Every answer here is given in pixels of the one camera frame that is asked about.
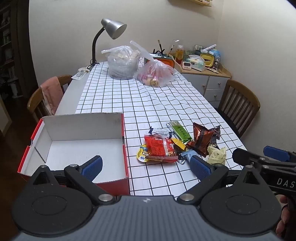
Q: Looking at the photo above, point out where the cream snack packet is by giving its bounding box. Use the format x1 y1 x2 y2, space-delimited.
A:
207 146 226 165

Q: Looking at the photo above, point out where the copper brown foil packet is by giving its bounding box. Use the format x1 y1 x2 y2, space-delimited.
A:
186 123 215 157

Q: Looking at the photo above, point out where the small yellow snack packet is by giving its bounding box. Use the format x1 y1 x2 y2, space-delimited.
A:
171 138 186 151

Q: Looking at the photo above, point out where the black snack packet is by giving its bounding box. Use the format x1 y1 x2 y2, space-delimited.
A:
209 126 220 149

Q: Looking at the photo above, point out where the red noodle snack packet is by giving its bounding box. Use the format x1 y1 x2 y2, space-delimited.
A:
144 135 178 163

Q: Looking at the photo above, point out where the green snack bar packet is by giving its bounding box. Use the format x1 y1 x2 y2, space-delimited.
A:
166 120 192 144

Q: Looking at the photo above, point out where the white and blue snack packet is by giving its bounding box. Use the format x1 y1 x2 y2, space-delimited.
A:
149 126 172 139

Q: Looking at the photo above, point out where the yellow minion snack packet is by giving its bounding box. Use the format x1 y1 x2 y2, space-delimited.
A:
137 144 149 163

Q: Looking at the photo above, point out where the clear bag of pink snacks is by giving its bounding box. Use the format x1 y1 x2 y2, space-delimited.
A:
130 41 175 87

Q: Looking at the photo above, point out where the clear bag of grey snacks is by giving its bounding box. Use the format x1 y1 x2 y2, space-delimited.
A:
101 46 140 80

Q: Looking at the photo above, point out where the person's right hand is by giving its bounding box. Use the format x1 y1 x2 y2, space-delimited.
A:
275 195 290 237

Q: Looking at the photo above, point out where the red and white cardboard box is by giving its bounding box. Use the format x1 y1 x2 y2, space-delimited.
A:
18 113 130 196

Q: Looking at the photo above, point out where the right wooden chair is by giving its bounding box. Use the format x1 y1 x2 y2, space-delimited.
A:
217 79 260 138

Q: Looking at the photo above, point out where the wooden chair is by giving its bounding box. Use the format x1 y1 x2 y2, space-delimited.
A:
27 75 72 122
217 79 260 138

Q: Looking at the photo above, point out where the white corner cabinet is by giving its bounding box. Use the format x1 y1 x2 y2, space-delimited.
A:
175 62 232 108

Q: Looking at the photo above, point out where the white grid tablecloth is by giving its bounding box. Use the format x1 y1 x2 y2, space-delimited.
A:
76 62 243 197

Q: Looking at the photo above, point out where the left wooden chair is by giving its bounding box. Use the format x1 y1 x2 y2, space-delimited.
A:
27 75 72 122

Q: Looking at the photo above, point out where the pink towel on chair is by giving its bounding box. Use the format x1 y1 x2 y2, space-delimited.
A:
41 76 63 115

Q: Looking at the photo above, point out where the small packet near lamp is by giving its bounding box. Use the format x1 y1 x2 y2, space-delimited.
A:
71 67 90 80

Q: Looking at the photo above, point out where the yellow box on cabinet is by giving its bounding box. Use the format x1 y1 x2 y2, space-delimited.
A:
200 53 215 68

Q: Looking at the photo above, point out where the white tissue pack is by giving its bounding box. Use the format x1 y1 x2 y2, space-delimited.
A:
186 55 206 72

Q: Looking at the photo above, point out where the small white digital timer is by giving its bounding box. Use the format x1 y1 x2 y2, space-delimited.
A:
182 61 192 70

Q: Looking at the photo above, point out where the orange green storage basket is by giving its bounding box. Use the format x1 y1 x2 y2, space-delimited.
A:
143 53 175 70

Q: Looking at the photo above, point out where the yellow drink bottle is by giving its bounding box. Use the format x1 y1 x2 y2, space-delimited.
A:
175 45 184 64

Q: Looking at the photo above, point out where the silver desk lamp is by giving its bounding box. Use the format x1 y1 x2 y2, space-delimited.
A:
86 18 127 70

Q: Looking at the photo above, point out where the dark bookshelf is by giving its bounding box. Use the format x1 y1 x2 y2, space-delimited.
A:
1 1 26 102

